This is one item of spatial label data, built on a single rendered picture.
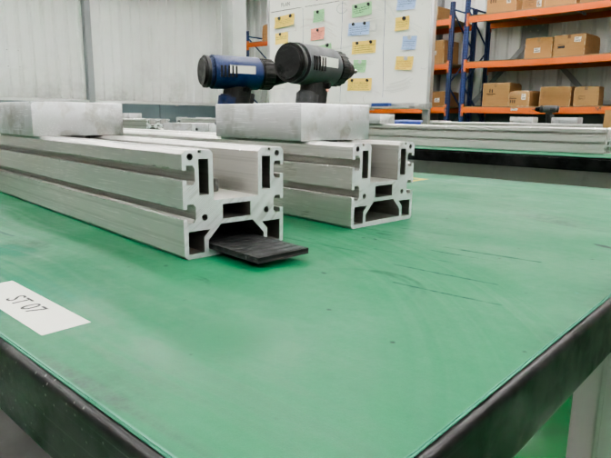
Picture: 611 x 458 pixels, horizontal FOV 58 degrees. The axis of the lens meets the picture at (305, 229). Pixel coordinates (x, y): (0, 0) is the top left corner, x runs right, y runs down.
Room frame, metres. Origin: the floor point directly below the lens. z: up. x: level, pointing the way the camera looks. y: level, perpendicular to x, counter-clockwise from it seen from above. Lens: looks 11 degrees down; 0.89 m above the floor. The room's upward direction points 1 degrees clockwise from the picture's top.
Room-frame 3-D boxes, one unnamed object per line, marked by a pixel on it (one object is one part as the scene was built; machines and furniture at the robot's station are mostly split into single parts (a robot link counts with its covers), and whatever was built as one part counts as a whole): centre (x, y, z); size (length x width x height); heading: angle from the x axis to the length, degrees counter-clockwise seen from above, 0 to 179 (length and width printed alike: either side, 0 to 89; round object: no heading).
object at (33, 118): (0.74, 0.33, 0.87); 0.16 x 0.11 x 0.07; 43
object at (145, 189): (0.74, 0.33, 0.82); 0.80 x 0.10 x 0.09; 43
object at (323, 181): (0.87, 0.19, 0.82); 0.80 x 0.10 x 0.09; 43
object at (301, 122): (0.69, 0.02, 0.87); 0.16 x 0.11 x 0.07; 43
